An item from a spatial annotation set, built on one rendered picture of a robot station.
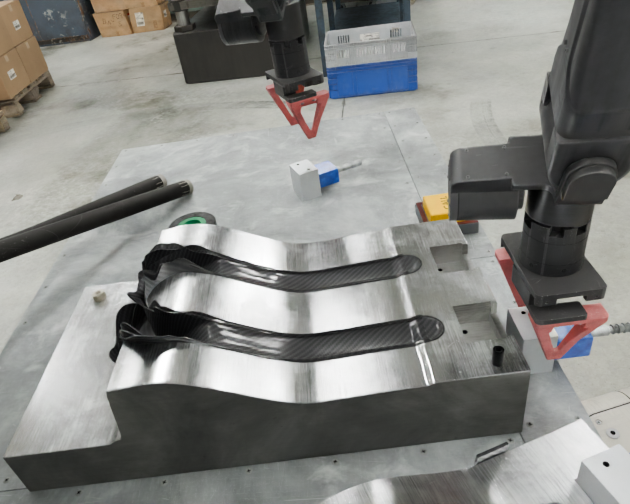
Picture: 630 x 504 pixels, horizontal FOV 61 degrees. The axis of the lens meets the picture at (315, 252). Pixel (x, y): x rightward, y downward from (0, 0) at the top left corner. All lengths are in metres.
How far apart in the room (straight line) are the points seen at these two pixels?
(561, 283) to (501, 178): 0.13
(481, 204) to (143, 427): 0.37
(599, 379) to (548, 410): 1.15
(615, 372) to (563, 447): 1.28
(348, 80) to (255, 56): 1.03
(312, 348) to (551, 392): 0.25
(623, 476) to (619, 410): 0.85
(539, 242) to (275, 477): 0.34
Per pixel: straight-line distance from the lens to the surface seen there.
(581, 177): 0.43
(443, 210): 0.82
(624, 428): 1.30
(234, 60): 4.57
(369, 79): 3.77
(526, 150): 0.49
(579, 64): 0.38
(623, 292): 2.07
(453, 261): 0.68
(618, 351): 1.85
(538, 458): 0.51
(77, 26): 7.42
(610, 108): 0.40
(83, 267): 0.95
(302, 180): 0.94
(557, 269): 0.54
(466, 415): 0.55
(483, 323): 0.60
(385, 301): 0.58
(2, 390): 0.79
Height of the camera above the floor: 1.27
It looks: 35 degrees down
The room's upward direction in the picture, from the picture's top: 9 degrees counter-clockwise
